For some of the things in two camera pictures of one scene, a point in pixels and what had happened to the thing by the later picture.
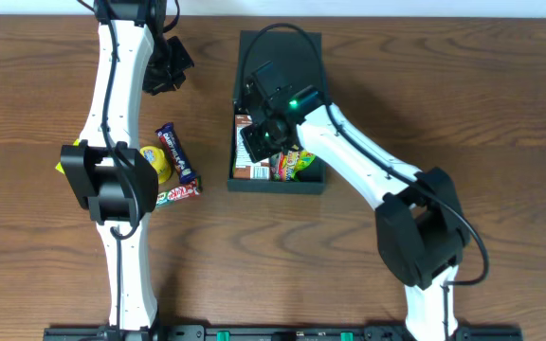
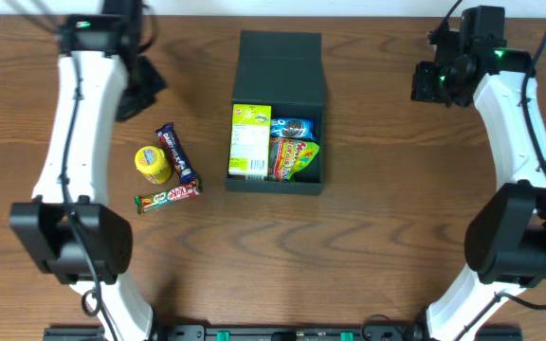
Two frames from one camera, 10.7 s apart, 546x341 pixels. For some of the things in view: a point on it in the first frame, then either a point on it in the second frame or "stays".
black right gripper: x=258 y=143 -> x=425 y=82
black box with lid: x=297 y=59 stays
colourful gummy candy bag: x=284 y=165 stays
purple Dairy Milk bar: x=176 y=153 stays
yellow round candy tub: x=157 y=158 stays
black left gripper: x=167 y=76 -> x=141 y=90
